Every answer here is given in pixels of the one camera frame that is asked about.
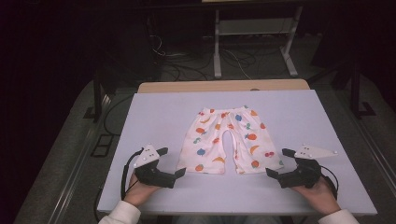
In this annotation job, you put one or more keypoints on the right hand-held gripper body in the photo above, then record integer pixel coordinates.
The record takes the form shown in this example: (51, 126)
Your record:
(303, 175)

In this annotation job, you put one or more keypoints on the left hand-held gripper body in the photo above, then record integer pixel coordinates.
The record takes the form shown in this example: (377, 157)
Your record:
(152, 175)

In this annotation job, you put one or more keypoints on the white fruit print pants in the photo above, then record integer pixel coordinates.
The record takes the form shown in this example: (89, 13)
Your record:
(205, 137)

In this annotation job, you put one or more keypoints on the person's left hand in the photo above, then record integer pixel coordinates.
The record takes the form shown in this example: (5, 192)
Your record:
(138, 193)

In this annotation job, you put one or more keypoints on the person's right hand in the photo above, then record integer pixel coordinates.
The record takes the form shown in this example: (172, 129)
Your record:
(320, 196)

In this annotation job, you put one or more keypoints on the dark metal stand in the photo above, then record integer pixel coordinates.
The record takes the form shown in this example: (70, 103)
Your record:
(356, 93)
(98, 99)

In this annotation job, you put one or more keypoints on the wooden table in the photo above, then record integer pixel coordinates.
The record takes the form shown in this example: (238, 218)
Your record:
(218, 86)

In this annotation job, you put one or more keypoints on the white metal stand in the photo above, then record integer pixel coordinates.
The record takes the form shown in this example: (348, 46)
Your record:
(217, 46)

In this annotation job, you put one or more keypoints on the black floor frame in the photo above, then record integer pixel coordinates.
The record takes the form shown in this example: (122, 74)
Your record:
(102, 146)

